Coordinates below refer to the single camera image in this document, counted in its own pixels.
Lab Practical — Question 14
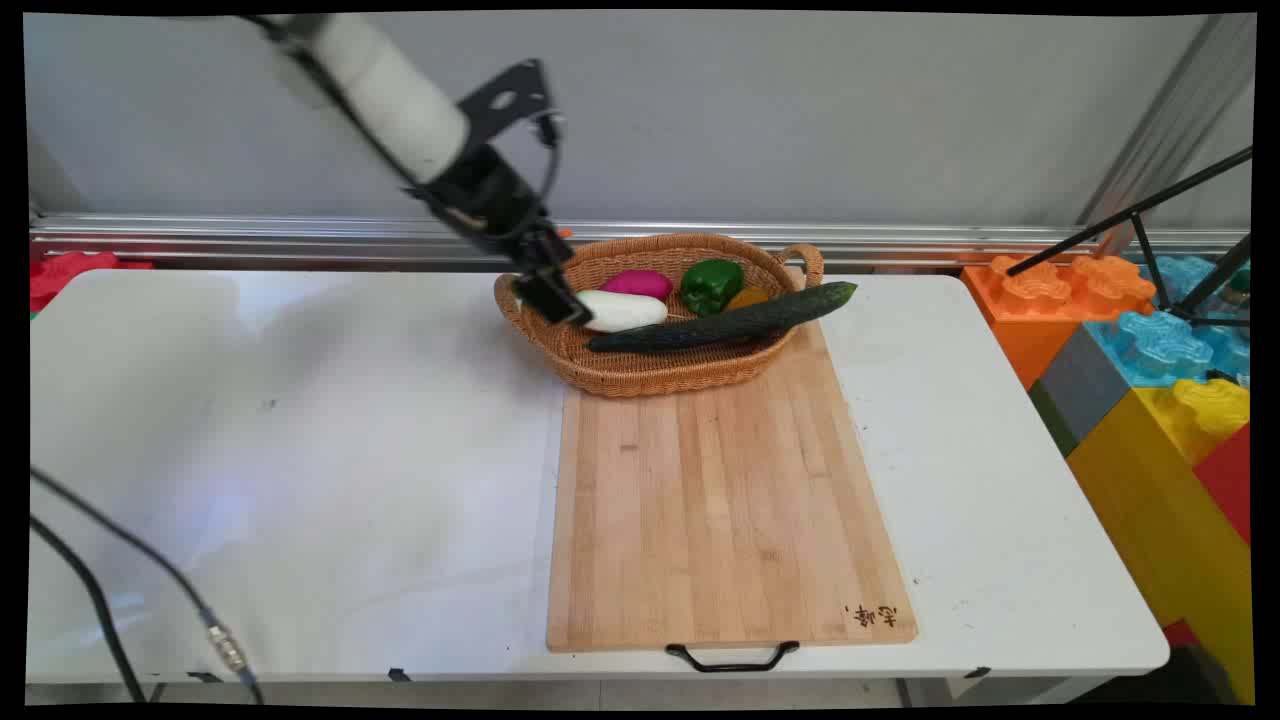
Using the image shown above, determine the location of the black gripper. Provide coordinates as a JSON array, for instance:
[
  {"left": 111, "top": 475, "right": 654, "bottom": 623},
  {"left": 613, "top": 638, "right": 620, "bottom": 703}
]
[{"left": 405, "top": 145, "right": 593, "bottom": 327}]

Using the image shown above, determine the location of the long dark green cucumber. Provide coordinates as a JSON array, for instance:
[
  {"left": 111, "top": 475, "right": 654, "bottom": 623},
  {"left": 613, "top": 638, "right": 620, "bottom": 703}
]
[{"left": 587, "top": 281, "right": 859, "bottom": 353}]

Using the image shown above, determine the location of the white eggplant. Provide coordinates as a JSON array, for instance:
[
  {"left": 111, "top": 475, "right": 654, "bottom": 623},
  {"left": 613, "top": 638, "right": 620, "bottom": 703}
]
[{"left": 575, "top": 289, "right": 669, "bottom": 334}]

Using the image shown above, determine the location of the magenta eggplant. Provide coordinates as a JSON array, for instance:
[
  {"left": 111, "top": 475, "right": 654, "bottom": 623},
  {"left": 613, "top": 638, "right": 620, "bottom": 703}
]
[{"left": 600, "top": 269, "right": 674, "bottom": 301}]

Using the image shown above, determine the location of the woven wicker basket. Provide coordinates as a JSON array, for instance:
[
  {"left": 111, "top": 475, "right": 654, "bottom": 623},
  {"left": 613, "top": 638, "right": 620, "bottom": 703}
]
[{"left": 493, "top": 232, "right": 826, "bottom": 399}]

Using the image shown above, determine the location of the green bell pepper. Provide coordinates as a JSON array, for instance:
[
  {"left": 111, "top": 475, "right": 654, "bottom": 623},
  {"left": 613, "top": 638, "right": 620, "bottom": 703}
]
[{"left": 680, "top": 259, "right": 746, "bottom": 318}]

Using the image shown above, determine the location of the orange giant building block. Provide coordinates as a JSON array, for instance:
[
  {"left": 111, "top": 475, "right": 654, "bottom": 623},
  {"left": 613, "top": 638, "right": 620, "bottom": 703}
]
[{"left": 962, "top": 254, "right": 1159, "bottom": 391}]

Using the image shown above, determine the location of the red giant building block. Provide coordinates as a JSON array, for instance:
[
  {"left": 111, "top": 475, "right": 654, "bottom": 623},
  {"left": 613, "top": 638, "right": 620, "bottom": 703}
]
[
  {"left": 30, "top": 252, "right": 153, "bottom": 313},
  {"left": 1192, "top": 425, "right": 1253, "bottom": 546}
]

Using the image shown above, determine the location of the grey giant building block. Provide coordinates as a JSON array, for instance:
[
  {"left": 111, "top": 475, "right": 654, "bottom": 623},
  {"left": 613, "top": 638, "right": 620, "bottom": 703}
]
[{"left": 1030, "top": 325, "right": 1133, "bottom": 458}]

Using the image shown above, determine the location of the black tripod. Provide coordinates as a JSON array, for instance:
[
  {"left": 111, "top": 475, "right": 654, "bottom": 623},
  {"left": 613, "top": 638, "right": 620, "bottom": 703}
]
[{"left": 1005, "top": 145, "right": 1253, "bottom": 331}]

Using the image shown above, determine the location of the blue giant building block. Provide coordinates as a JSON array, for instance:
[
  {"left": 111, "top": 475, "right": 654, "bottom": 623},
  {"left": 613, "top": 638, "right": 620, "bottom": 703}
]
[{"left": 1085, "top": 255, "right": 1253, "bottom": 389}]

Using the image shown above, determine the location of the yellow giant building block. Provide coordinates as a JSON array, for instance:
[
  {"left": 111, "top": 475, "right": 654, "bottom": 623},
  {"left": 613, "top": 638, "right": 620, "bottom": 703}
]
[{"left": 1065, "top": 378, "right": 1254, "bottom": 701}]

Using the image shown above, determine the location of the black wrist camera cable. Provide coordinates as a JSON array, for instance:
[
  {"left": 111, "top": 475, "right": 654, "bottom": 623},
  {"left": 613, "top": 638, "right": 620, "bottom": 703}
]
[{"left": 500, "top": 110, "right": 567, "bottom": 241}]

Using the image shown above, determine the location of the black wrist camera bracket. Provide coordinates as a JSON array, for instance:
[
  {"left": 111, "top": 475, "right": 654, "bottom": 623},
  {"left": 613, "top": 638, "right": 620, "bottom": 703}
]
[{"left": 458, "top": 58, "right": 566, "bottom": 146}]

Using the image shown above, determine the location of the wooden cutting board with handle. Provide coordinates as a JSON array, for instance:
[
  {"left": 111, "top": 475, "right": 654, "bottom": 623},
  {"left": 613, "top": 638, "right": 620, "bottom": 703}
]
[{"left": 545, "top": 320, "right": 919, "bottom": 673}]

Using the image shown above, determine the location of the aluminium rail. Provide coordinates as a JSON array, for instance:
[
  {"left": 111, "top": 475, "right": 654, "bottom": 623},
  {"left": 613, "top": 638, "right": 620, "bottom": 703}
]
[{"left": 30, "top": 212, "right": 1251, "bottom": 273}]

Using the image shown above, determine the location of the black cable with metal connector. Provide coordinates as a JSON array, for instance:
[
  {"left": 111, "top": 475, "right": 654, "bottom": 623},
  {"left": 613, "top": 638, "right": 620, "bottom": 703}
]
[{"left": 30, "top": 468, "right": 266, "bottom": 706}]

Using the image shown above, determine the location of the plain black cable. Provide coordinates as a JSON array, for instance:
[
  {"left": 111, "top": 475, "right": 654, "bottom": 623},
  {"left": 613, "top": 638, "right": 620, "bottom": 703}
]
[{"left": 30, "top": 515, "right": 149, "bottom": 704}]

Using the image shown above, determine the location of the aluminium frame post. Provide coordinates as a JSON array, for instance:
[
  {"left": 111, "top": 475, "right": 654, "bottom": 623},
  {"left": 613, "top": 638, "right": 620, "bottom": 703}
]
[{"left": 1075, "top": 14, "right": 1256, "bottom": 256}]

